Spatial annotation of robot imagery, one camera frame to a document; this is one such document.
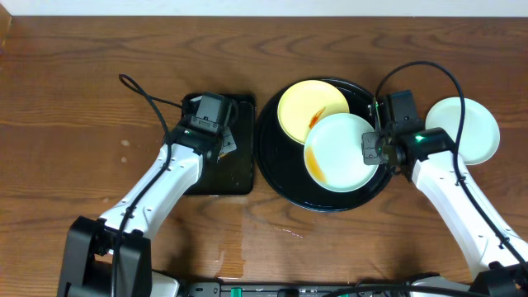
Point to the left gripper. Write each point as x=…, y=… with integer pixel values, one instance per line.
x=227, y=144

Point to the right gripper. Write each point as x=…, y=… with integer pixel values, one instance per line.
x=371, y=155

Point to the pale green plate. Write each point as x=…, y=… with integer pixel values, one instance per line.
x=333, y=153

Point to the light blue plate front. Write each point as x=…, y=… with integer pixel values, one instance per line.
x=480, y=137

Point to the green and yellow sponge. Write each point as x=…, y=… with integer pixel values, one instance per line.
x=224, y=155

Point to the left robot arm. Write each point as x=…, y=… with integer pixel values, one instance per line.
x=112, y=255

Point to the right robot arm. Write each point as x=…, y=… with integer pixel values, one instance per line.
x=495, y=254

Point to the black rectangular tray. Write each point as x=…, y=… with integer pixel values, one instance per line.
x=232, y=175

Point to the yellow plate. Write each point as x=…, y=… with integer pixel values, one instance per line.
x=306, y=103

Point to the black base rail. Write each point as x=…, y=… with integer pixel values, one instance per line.
x=218, y=289

